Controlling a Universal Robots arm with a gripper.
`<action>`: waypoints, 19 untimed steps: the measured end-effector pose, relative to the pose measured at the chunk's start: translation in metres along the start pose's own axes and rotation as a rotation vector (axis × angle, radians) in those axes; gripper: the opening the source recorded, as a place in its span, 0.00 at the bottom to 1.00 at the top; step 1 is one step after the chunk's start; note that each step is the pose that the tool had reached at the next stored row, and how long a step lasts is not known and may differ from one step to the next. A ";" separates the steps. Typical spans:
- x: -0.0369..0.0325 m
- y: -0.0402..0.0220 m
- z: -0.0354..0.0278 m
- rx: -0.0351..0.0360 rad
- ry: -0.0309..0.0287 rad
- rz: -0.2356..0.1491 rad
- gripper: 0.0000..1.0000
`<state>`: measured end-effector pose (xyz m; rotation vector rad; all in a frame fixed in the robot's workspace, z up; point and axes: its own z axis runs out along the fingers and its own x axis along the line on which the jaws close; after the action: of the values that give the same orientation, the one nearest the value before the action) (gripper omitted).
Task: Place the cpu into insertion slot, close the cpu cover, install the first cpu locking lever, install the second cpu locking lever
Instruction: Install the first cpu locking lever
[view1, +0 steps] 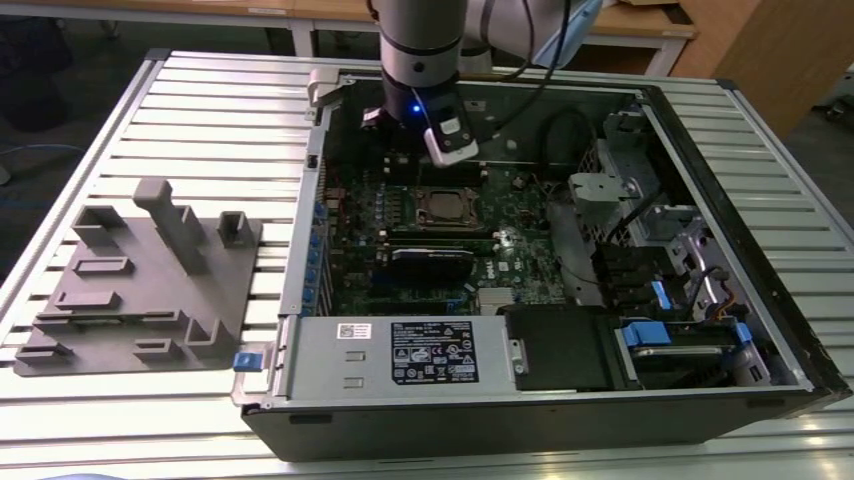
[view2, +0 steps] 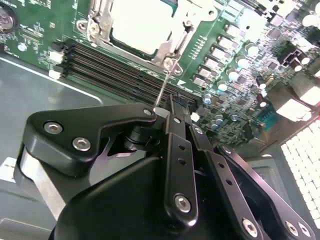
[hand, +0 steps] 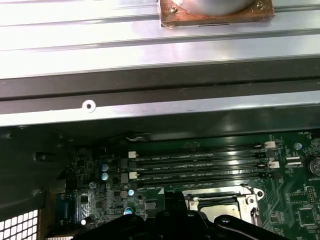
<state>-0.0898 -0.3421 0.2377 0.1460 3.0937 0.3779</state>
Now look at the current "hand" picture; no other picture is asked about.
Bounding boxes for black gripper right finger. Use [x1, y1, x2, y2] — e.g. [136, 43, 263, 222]
[174, 192, 286, 240]

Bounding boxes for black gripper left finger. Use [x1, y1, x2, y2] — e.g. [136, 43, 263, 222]
[72, 191, 179, 240]

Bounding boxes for silver CPU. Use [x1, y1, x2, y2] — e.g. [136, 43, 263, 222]
[199, 204, 240, 227]

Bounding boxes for CPU socket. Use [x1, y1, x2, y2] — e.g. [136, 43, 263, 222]
[181, 183, 266, 240]

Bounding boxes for green motherboard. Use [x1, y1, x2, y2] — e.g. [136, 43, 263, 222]
[72, 132, 320, 240]

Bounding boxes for black PC case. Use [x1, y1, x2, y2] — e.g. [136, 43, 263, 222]
[0, 71, 320, 240]

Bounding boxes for silver coin battery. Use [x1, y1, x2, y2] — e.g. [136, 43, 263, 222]
[306, 156, 320, 178]

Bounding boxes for brown mounting plate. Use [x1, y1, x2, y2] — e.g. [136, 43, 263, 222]
[158, 0, 275, 29]

